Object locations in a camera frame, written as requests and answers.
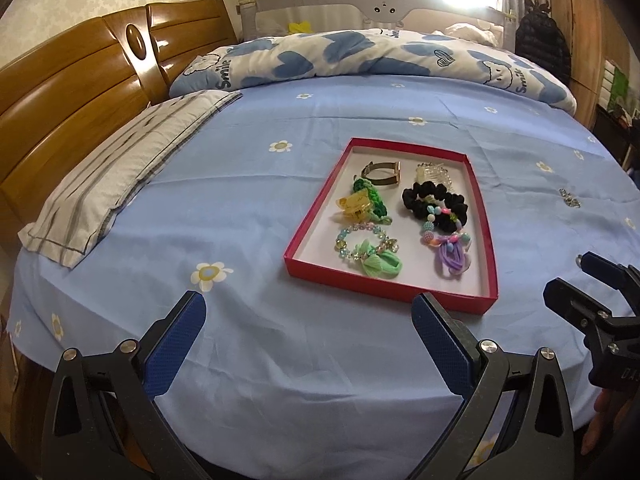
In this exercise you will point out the yellow hair claw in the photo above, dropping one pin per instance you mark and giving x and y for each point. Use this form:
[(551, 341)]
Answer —
[(355, 204)]

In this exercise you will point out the blue heart print quilt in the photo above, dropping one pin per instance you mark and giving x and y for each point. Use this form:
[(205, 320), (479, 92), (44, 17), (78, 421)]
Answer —
[(350, 55)]

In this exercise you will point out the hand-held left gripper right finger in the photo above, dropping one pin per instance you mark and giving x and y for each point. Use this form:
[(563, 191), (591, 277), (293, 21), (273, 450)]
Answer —
[(440, 345)]

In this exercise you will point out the gold wrist watch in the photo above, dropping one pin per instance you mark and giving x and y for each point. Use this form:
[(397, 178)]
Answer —
[(385, 176)]

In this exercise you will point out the cluttered dark side table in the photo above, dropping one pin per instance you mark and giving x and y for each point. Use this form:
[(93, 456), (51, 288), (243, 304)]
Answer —
[(617, 110)]

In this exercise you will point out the grey striped pillow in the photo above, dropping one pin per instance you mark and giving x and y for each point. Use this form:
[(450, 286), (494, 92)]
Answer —
[(125, 160)]

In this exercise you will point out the red jewelry box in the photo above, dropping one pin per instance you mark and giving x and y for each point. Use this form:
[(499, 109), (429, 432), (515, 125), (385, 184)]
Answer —
[(320, 245)]

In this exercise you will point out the black hair scrunchie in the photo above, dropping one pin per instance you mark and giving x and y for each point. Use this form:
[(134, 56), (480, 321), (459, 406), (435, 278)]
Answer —
[(415, 195)]

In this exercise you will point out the rhinestone brooch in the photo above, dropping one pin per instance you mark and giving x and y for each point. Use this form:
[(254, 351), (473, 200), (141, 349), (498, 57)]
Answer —
[(569, 198)]

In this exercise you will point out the yellow toy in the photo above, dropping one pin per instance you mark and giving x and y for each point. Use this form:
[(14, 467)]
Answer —
[(302, 26)]

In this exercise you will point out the wooden headboard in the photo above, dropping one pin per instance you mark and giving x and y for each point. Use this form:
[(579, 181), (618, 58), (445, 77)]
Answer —
[(75, 110)]

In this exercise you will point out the wooden wardrobe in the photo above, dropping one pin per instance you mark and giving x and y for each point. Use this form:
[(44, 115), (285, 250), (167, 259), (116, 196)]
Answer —
[(585, 20)]

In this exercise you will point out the small silver jewelry piece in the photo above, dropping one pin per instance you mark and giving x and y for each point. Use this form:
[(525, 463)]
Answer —
[(579, 261)]

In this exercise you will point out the white crumpled cloth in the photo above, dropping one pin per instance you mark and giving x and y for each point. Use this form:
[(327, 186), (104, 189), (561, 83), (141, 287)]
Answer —
[(475, 32)]

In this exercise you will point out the black puffer jacket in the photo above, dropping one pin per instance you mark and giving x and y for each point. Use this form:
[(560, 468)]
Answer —
[(542, 45)]

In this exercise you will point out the blue floral bed sheet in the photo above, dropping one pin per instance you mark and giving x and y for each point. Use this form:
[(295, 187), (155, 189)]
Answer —
[(250, 360)]

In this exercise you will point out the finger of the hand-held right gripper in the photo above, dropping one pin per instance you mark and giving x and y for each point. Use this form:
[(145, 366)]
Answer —
[(575, 305), (605, 267)]

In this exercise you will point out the person's right hand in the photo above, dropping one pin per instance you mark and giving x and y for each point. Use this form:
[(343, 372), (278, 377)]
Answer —
[(597, 420)]

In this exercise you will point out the grey bed rail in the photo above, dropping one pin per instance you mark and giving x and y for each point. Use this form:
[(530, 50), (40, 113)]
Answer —
[(390, 10)]

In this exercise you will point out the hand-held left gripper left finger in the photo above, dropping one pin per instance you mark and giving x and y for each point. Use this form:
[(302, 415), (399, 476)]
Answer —
[(175, 345)]

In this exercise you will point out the clear plastic hair comb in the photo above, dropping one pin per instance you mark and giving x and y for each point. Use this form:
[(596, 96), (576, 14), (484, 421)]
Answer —
[(440, 177)]

